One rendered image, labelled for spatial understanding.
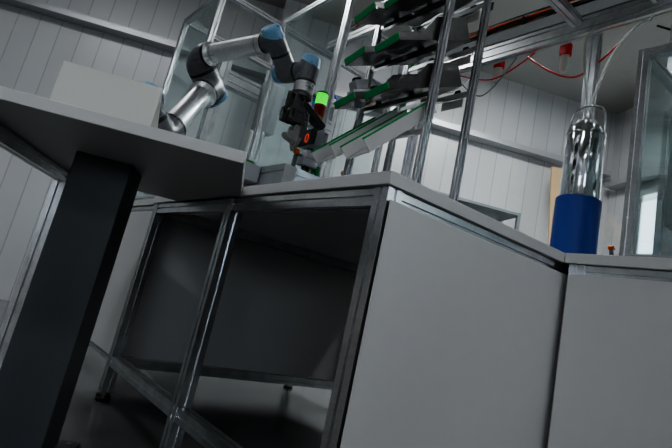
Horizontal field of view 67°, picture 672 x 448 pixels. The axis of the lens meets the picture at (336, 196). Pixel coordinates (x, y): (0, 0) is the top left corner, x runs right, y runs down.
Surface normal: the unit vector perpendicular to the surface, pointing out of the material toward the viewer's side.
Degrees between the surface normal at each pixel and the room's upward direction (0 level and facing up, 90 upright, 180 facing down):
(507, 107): 90
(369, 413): 90
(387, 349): 90
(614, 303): 90
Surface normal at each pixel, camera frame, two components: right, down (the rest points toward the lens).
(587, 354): -0.76, -0.30
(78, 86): 0.21, -0.17
